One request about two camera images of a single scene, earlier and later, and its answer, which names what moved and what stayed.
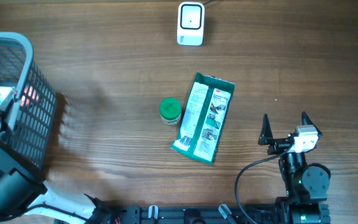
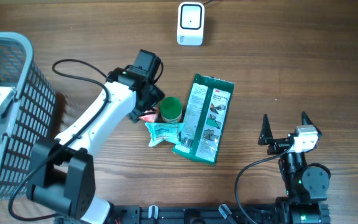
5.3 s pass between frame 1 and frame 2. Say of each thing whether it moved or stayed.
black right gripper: stayed
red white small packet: moved
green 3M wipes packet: stayed
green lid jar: stayed
